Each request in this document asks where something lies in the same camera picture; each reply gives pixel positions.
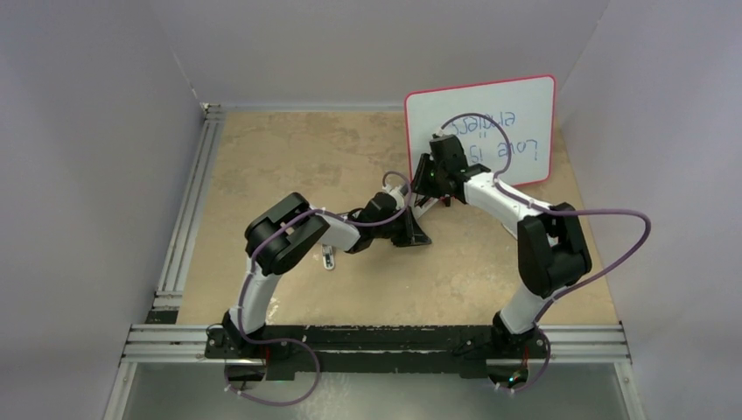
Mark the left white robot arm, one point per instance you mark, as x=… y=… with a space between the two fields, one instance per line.
x=280 y=238

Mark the aluminium frame rail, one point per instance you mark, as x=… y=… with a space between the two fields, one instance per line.
x=174 y=274

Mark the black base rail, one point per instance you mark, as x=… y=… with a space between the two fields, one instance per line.
x=469 y=351

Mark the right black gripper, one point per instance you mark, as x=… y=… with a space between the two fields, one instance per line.
x=419 y=184

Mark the red-framed whiteboard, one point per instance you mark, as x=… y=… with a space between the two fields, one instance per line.
x=493 y=120

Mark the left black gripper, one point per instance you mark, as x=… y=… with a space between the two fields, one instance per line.
x=409 y=236

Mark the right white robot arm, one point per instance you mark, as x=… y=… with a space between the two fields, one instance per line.
x=552 y=253

